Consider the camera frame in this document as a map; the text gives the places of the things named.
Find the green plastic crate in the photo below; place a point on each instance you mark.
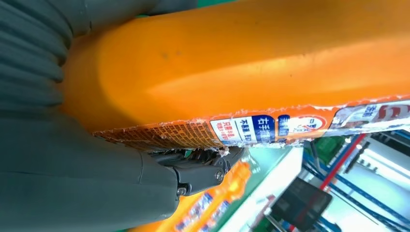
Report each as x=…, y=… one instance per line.
x=330, y=145

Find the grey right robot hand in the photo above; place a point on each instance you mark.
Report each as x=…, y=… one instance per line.
x=80, y=185

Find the red rack post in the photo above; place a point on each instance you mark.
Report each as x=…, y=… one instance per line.
x=339, y=163

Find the blue metal shelving rack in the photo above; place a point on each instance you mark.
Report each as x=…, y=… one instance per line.
x=352, y=186

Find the black monitor screen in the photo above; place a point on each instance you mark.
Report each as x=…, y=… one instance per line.
x=301, y=201

